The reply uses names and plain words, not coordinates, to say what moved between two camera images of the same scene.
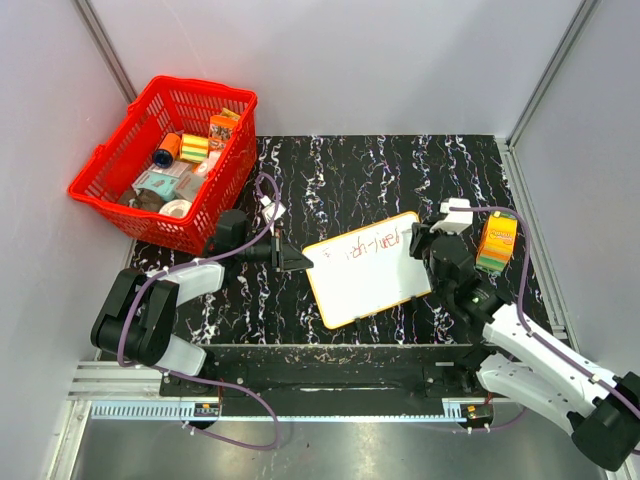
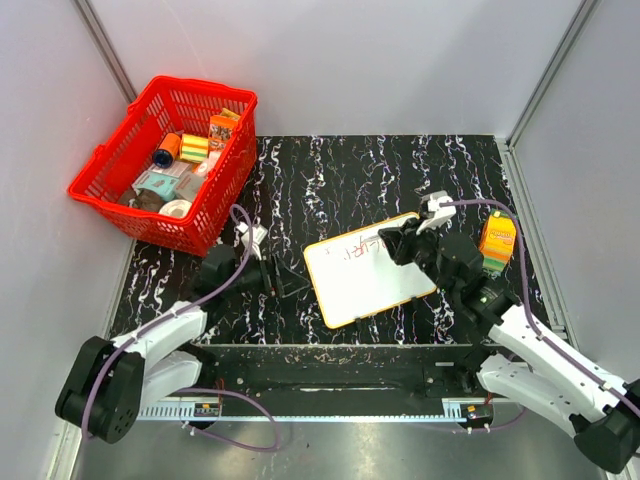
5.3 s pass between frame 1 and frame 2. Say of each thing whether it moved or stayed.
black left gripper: moved
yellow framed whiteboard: stayed
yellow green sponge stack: stayed
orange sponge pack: stayed
